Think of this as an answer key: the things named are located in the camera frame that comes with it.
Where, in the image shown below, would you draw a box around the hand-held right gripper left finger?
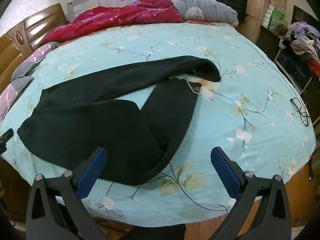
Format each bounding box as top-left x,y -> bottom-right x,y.
25,146 -> 110,240

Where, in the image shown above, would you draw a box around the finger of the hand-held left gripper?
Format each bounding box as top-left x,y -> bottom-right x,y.
0,128 -> 14,155

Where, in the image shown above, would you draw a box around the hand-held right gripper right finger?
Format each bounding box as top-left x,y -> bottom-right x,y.
210,147 -> 293,240

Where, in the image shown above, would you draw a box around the black pants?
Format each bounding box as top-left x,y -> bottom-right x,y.
17,55 -> 222,186

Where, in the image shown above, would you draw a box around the brown wooden headboard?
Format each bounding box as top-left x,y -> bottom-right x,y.
0,3 -> 69,93

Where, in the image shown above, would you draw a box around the black-framed eyeglasses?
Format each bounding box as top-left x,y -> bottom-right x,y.
290,97 -> 312,127

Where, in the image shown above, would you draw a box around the light blue floral bedsheet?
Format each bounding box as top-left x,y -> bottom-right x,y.
0,22 -> 316,227

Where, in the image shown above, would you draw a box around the dark low cabinet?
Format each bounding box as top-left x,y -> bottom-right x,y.
274,47 -> 320,100

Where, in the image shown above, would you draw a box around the pile of clothes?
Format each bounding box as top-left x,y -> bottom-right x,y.
279,21 -> 320,78

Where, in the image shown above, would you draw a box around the red patterned quilt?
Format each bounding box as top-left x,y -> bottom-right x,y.
42,0 -> 182,44

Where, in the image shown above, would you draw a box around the stack of white and green boxes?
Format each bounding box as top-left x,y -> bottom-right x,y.
262,0 -> 290,34

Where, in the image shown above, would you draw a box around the wooden wardrobe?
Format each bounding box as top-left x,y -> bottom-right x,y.
246,0 -> 288,43

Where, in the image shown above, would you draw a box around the dark screen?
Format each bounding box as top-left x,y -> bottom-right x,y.
292,4 -> 320,28

